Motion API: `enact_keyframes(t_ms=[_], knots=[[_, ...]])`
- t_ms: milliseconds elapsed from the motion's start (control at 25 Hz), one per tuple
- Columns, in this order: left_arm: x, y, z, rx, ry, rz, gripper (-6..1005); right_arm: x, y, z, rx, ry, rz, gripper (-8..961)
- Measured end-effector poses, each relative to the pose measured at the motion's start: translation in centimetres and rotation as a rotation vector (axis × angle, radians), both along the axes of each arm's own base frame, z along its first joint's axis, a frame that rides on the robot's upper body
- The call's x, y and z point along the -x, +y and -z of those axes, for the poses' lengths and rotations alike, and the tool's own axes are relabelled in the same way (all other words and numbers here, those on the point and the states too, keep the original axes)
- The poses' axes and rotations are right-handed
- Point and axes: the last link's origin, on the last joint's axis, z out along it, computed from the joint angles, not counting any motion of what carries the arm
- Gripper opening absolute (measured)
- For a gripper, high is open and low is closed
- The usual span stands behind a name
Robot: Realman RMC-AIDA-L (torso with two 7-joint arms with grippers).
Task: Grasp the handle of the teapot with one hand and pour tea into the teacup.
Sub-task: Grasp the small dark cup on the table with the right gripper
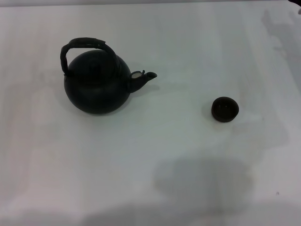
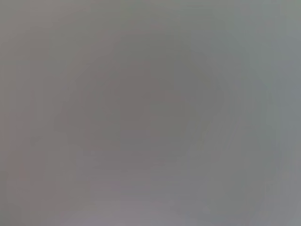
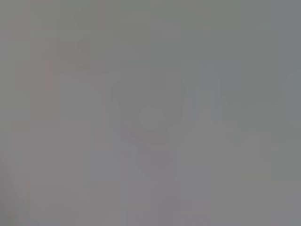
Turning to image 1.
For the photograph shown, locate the black round teapot with handle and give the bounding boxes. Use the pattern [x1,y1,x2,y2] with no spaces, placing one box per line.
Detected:
[59,36,158,116]

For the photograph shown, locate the small dark teacup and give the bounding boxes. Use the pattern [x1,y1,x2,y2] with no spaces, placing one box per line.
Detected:
[211,96,240,123]

